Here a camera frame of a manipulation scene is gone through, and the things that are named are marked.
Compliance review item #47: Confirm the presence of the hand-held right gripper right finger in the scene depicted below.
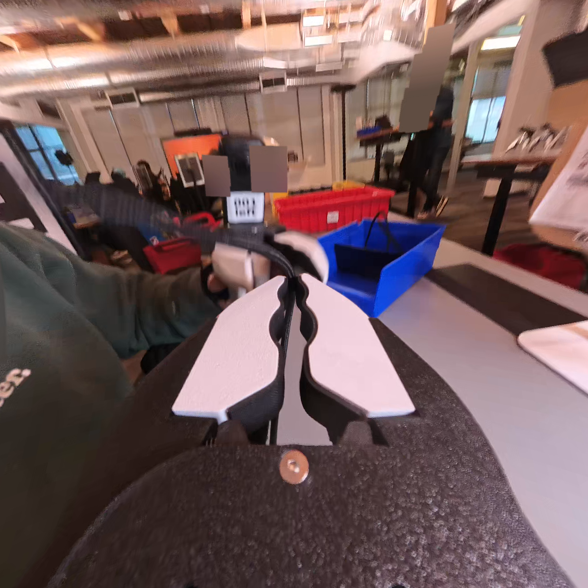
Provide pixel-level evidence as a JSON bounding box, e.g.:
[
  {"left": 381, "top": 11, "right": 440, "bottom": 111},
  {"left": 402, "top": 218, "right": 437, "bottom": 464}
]
[{"left": 294, "top": 274, "right": 417, "bottom": 445}]

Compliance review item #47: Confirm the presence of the red basket with handle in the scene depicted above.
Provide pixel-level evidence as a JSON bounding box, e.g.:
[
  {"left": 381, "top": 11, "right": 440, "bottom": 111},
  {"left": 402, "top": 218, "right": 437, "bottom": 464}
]
[{"left": 142, "top": 236, "right": 203, "bottom": 275}]

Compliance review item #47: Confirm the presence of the person's left forearm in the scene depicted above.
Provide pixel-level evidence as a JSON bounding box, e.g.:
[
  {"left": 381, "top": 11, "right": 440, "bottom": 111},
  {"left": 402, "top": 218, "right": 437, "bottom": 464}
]
[{"left": 99, "top": 264, "right": 222, "bottom": 360}]

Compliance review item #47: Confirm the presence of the orange wall display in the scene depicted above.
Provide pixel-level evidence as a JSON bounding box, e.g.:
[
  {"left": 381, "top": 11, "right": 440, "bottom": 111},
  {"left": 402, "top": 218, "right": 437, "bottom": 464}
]
[{"left": 162, "top": 133, "right": 223, "bottom": 179}]

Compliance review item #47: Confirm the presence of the red plastic bin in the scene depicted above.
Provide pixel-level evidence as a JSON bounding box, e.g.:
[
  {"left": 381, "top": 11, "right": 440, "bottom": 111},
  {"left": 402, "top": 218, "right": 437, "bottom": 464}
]
[{"left": 274, "top": 186, "right": 396, "bottom": 233}]

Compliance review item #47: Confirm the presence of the silver air duct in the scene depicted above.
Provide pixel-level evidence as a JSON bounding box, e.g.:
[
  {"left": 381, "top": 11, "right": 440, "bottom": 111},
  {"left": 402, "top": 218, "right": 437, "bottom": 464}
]
[{"left": 0, "top": 28, "right": 414, "bottom": 98}]

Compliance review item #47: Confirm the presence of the yellow plastic bin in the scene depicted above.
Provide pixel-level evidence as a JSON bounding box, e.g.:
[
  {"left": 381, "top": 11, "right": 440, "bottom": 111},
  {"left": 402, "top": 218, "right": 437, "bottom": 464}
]
[{"left": 271, "top": 180, "right": 366, "bottom": 205}]

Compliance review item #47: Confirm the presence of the black floor lamp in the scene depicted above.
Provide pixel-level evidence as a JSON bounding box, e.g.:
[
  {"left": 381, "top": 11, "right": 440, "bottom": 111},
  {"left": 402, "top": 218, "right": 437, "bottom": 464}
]
[{"left": 331, "top": 84, "right": 356, "bottom": 182}]

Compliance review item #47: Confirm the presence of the wooden standing desk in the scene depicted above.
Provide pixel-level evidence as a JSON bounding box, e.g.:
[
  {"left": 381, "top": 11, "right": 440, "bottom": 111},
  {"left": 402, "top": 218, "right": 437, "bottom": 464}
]
[{"left": 357, "top": 122, "right": 455, "bottom": 184}]

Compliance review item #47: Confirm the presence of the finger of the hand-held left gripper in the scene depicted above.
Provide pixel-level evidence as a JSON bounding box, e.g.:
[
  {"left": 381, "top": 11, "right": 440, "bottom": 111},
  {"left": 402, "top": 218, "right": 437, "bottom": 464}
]
[{"left": 273, "top": 231, "right": 330, "bottom": 284}]

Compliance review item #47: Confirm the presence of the wooden desk with black legs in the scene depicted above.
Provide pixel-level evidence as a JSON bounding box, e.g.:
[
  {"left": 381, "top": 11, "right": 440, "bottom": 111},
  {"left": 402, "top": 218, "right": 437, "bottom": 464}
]
[{"left": 461, "top": 154, "right": 560, "bottom": 256}]

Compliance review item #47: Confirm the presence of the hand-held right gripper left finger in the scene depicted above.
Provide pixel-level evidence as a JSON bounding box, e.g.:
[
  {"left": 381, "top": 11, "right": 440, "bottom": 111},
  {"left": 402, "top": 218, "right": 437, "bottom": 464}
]
[{"left": 171, "top": 276, "right": 291, "bottom": 445}]

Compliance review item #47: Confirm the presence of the person's left hand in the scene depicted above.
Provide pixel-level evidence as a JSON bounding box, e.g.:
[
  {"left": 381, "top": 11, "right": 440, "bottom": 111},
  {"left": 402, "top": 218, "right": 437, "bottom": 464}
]
[{"left": 204, "top": 271, "right": 230, "bottom": 299}]

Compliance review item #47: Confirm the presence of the blue plastic bin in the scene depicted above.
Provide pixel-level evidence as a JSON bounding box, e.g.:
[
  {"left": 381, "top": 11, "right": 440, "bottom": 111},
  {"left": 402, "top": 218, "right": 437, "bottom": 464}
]
[{"left": 318, "top": 220, "right": 446, "bottom": 319}]

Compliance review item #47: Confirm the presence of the wooden stand with black sheet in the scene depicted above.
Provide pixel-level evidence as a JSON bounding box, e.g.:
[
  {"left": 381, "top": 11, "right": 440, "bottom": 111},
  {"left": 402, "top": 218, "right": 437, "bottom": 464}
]
[{"left": 542, "top": 32, "right": 588, "bottom": 135}]

